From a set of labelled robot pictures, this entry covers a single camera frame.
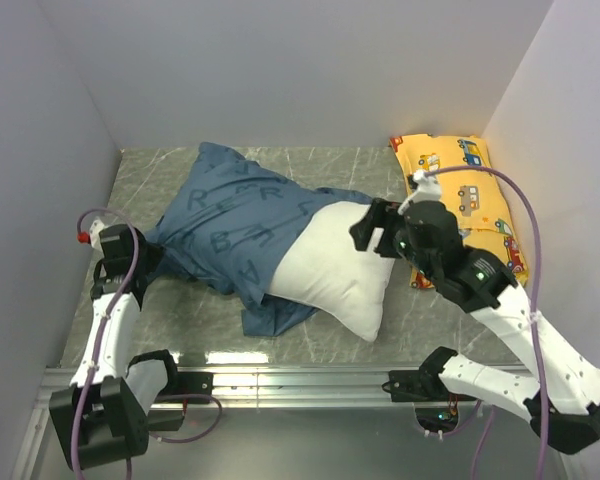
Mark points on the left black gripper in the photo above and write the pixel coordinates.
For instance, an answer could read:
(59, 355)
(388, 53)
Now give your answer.
(155, 252)

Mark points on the blue cartoon print pillowcase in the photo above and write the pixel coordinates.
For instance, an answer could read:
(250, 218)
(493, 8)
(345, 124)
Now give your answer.
(230, 225)

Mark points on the yellow car print pillow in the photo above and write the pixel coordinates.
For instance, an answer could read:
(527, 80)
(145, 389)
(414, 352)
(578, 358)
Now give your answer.
(475, 198)

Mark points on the aluminium mounting rail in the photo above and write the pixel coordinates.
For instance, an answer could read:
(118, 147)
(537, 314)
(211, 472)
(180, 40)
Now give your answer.
(262, 386)

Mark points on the white pillow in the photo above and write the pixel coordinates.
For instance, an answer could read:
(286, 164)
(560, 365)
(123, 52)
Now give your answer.
(322, 269)

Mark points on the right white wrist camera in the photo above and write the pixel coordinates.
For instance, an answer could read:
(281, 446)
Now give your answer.
(424, 187)

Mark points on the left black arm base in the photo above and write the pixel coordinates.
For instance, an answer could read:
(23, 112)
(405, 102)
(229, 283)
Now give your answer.
(180, 400)

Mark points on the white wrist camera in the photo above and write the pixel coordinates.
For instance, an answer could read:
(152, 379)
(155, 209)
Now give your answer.
(91, 236)
(424, 187)

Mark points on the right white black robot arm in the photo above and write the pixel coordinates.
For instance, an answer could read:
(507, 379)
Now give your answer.
(561, 390)

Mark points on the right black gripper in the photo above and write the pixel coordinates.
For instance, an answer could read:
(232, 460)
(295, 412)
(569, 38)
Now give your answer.
(382, 214)

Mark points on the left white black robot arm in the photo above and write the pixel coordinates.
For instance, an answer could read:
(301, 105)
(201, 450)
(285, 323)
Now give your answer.
(102, 416)

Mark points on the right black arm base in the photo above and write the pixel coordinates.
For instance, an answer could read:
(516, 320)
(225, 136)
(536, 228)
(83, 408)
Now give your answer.
(436, 410)

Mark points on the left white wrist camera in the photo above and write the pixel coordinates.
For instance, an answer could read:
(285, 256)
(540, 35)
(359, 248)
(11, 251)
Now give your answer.
(91, 236)

